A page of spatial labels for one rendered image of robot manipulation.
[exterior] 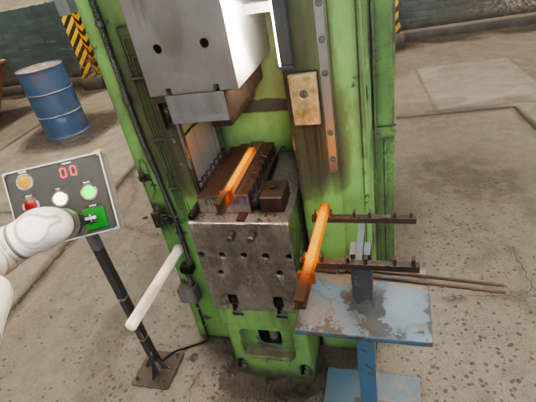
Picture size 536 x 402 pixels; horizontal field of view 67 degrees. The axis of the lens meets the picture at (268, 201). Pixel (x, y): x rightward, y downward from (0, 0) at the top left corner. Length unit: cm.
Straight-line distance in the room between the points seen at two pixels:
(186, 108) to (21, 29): 792
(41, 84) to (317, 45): 484
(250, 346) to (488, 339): 111
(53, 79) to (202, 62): 468
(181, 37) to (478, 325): 184
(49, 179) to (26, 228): 51
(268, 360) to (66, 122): 464
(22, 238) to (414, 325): 107
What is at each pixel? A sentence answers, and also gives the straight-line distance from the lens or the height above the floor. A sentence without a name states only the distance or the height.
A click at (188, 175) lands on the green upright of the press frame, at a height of 99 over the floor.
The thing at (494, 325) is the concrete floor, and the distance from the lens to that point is 231.
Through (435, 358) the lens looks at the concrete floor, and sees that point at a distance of 213.
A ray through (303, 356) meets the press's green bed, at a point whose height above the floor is 19.
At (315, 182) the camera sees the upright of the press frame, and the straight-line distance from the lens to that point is 149.
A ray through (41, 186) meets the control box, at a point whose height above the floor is 114.
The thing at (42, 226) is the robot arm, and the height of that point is 124.
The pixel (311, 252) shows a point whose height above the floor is 98.
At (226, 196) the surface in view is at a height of 100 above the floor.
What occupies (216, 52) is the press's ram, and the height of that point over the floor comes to 148.
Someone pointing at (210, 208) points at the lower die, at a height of 94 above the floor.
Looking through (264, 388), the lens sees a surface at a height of 0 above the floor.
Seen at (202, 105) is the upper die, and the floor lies 132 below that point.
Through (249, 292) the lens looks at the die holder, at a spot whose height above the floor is 57.
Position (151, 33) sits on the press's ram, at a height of 155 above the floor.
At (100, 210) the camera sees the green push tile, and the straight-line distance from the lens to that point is 154.
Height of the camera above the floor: 171
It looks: 32 degrees down
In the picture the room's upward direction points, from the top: 11 degrees counter-clockwise
